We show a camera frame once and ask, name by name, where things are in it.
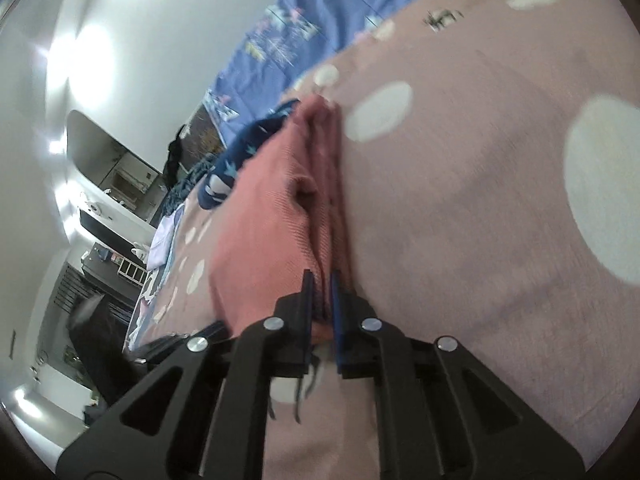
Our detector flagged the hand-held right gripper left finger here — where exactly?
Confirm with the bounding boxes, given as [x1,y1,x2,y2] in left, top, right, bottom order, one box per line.
[55,269,317,480]

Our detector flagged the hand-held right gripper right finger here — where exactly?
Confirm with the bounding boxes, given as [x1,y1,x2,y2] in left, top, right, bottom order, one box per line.
[330,270,586,480]

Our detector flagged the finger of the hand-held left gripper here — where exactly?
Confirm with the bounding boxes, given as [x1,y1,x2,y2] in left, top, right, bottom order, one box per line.
[126,321,229,364]

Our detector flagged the pink knit shirt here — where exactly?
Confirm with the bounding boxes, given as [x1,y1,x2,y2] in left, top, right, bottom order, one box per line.
[207,94,362,347]

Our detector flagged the dark cabinet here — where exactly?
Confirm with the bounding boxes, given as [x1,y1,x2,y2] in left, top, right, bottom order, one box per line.
[80,242,152,302]

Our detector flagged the white lavender cloth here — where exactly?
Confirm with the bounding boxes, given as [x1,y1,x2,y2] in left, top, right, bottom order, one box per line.
[147,210,184,269]

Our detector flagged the white dresser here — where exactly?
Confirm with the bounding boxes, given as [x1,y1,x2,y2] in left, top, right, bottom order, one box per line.
[55,180,159,262]

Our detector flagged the navy star-print garment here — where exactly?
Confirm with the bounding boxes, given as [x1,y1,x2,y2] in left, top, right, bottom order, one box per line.
[195,100,302,211]

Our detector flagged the teal fuzzy blanket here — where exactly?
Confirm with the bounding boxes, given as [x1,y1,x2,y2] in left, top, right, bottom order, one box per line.
[162,152,219,217]

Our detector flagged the arched mirror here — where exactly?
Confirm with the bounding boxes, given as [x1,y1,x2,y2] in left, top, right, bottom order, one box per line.
[67,110,164,224]

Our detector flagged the black hanging bag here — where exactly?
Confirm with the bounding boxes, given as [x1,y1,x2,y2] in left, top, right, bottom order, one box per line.
[165,124,194,192]

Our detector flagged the pink dotted deer blanket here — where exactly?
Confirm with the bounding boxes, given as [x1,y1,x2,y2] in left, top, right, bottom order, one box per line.
[125,0,640,480]

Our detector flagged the dark patterned cloth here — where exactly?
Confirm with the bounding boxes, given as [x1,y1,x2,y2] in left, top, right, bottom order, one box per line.
[185,102,227,162]

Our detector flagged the blue tree-print quilt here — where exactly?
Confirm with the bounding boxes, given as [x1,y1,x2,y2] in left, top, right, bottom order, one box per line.
[205,0,482,142]

